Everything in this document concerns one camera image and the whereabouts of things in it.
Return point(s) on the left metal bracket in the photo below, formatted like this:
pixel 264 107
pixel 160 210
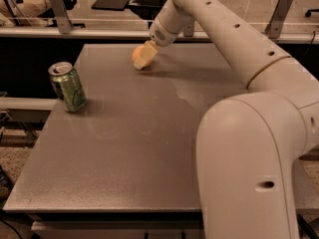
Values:
pixel 63 22

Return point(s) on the orange fruit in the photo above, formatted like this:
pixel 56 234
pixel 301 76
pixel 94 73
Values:
pixel 139 62

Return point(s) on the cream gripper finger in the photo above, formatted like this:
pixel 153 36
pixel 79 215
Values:
pixel 150 49

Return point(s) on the green soda can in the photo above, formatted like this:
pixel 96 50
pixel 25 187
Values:
pixel 67 85

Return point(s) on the middle metal bracket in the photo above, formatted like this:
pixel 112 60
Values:
pixel 188 30

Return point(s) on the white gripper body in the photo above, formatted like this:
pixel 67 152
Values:
pixel 163 34

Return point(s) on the right metal bracket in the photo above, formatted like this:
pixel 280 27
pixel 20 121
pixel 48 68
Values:
pixel 275 25

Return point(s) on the black office chair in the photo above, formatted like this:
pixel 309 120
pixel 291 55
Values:
pixel 145 9

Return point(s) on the metal bracket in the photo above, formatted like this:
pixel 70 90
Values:
pixel 275 25
pixel 63 22
pixel 188 30

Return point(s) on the metal rail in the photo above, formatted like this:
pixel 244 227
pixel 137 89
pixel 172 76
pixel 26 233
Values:
pixel 100 34

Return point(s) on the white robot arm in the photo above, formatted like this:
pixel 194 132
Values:
pixel 246 145

